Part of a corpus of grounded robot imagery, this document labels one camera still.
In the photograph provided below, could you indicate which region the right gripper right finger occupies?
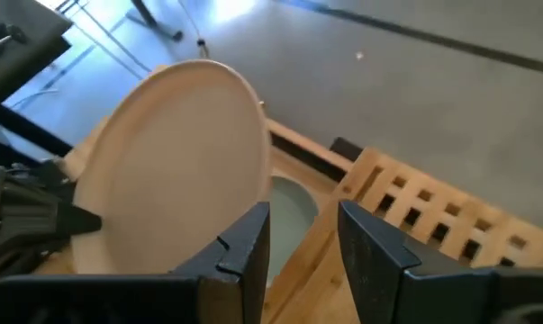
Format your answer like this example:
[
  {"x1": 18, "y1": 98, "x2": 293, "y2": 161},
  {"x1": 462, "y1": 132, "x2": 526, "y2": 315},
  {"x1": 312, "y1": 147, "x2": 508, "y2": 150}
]
[{"x1": 337, "y1": 200, "x2": 543, "y2": 324}]

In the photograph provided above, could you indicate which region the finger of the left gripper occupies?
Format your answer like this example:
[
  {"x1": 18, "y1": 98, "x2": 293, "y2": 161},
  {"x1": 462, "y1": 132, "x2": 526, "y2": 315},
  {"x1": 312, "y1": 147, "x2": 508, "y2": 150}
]
[{"x1": 56, "y1": 202, "x2": 104, "y2": 238}]

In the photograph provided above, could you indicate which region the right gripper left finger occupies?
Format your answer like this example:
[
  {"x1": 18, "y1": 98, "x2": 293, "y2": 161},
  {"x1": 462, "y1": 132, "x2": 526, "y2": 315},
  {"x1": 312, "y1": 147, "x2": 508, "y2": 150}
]
[{"x1": 0, "y1": 201, "x2": 271, "y2": 324}]

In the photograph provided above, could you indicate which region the pale teal plate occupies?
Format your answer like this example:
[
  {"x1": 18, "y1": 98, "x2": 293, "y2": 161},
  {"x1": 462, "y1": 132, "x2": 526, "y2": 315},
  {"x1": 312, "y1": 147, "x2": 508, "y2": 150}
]
[{"x1": 265, "y1": 175, "x2": 320, "y2": 289}]

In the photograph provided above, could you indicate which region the beige grey plate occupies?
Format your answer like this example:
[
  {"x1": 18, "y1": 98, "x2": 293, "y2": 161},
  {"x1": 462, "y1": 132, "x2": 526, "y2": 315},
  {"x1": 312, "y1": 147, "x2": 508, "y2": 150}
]
[{"x1": 70, "y1": 58, "x2": 273, "y2": 275}]

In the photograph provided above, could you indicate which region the wooden slatted shelf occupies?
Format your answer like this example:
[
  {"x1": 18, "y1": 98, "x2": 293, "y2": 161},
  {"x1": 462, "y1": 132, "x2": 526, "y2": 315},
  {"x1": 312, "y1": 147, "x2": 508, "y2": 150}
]
[{"x1": 261, "y1": 146, "x2": 543, "y2": 324}]

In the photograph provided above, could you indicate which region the grey side desk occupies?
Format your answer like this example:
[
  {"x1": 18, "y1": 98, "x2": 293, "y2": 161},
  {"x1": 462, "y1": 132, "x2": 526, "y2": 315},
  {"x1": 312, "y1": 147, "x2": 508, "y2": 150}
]
[{"x1": 0, "y1": 0, "x2": 74, "y2": 113}]

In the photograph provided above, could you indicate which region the black stand leg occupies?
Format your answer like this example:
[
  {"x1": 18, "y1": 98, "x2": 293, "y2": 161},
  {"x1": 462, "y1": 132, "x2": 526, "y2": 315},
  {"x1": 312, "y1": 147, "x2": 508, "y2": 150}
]
[{"x1": 130, "y1": 0, "x2": 185, "y2": 44}]

